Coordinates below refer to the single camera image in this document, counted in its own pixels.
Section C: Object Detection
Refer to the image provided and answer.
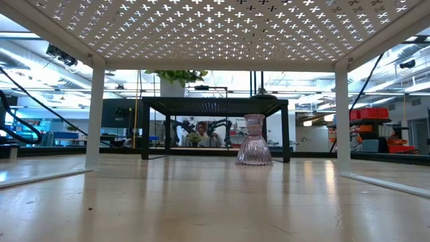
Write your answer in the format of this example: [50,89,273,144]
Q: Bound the pink glass candle holder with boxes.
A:
[234,114,274,167]

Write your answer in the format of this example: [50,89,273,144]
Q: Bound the black metal candlestick holder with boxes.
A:
[250,71,278,100]

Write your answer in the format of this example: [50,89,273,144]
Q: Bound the black perforated metal shelf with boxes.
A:
[140,96,291,164]

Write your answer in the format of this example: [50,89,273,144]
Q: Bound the person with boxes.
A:
[196,120,223,148]

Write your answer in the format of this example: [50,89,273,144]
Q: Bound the small background plant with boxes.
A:
[187,132,202,148]

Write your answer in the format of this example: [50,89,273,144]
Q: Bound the broad-leaf plant in white pot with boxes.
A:
[144,69,209,98]

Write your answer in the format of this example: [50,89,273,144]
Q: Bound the white perforated metal shelf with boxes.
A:
[0,0,430,199]

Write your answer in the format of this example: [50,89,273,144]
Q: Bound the black monitor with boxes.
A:
[101,98,144,129]

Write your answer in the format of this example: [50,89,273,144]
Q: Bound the black storage rack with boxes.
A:
[327,117,417,155]

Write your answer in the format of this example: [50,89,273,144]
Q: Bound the thin black cable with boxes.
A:
[348,52,386,114]
[0,66,114,148]

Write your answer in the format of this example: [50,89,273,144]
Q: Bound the black aluminium table frame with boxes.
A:
[0,144,430,166]

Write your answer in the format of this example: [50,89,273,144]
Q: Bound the thick black cable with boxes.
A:
[0,89,44,146]

